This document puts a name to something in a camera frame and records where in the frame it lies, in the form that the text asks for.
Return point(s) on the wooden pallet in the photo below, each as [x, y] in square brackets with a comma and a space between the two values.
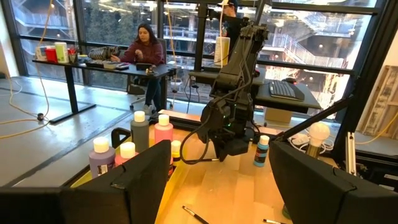
[379, 102]

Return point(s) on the dark pink paint bottle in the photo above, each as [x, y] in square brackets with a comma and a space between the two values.
[127, 151]

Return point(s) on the light pink paint bottle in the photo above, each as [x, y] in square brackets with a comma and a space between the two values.
[163, 130]

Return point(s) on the black office desk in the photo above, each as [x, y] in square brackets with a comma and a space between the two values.
[140, 72]

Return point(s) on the grey paint bottle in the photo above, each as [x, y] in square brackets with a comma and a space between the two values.
[140, 133]

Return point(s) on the pale green canister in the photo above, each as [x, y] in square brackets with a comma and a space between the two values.
[62, 53]

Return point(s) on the golden yellow striped paint bottle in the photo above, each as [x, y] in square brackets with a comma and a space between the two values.
[176, 147]

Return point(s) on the black paintbrush silver ferrule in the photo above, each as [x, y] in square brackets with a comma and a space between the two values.
[208, 160]
[273, 221]
[194, 214]

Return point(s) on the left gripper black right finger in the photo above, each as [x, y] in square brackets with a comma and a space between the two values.
[326, 199]

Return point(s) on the person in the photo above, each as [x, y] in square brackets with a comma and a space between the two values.
[146, 51]
[231, 25]

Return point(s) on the purple paint bottle apple label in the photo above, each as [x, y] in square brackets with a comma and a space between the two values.
[101, 158]

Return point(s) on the black computer keyboard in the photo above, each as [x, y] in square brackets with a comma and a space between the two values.
[284, 90]

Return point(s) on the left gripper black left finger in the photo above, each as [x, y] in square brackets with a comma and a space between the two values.
[93, 202]

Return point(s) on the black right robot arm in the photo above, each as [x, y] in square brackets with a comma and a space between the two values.
[236, 77]

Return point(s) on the teal blue striped paint bottle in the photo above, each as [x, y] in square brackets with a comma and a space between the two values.
[261, 152]

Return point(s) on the large glass window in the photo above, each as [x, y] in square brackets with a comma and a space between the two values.
[118, 21]

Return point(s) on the yellow translucent plastic tray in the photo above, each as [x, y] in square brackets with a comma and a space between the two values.
[169, 193]

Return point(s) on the black computer mouse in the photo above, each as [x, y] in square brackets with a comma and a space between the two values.
[290, 80]

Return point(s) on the red canister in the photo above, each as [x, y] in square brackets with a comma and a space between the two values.
[51, 55]

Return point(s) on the cardboard box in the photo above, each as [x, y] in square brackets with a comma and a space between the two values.
[278, 115]

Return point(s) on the striped pouch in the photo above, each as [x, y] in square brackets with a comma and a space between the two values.
[102, 53]

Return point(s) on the dark notebook stack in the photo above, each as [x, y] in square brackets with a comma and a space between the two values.
[105, 64]

